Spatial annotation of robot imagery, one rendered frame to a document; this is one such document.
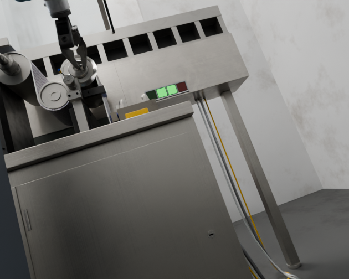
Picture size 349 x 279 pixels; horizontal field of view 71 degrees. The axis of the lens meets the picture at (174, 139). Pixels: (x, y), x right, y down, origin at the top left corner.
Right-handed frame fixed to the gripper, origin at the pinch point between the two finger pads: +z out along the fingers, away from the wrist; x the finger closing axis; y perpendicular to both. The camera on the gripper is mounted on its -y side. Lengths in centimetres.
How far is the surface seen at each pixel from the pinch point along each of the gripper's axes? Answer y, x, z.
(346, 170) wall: 19, -219, 182
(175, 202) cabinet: -61, -17, 22
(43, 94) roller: -1.0, 17.7, 6.7
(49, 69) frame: 44, 21, 12
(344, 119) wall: 40, -216, 127
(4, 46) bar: 15.4, 26.8, -10.0
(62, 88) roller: -0.7, 9.9, 6.4
